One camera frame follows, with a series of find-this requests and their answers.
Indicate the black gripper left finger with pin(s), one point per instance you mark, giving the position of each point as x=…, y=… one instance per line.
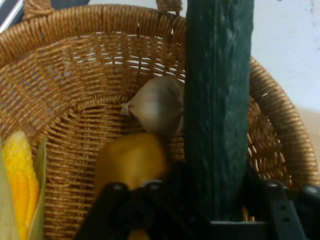
x=140, y=212

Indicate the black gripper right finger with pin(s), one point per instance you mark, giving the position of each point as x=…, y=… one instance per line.
x=287, y=212

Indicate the dark green cucumber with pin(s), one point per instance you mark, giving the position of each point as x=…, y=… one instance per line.
x=217, y=100

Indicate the orange bell pepper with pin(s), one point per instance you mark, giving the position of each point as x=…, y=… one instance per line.
x=130, y=157

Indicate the white garlic bulb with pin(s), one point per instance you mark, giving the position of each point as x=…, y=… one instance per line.
x=160, y=105

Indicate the yellow corn cob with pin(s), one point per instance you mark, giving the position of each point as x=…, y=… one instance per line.
x=20, y=175

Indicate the woven wicker basket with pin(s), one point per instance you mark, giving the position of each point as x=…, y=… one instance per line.
x=75, y=75

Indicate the aluminium frame rail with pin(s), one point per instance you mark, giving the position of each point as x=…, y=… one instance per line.
x=7, y=10

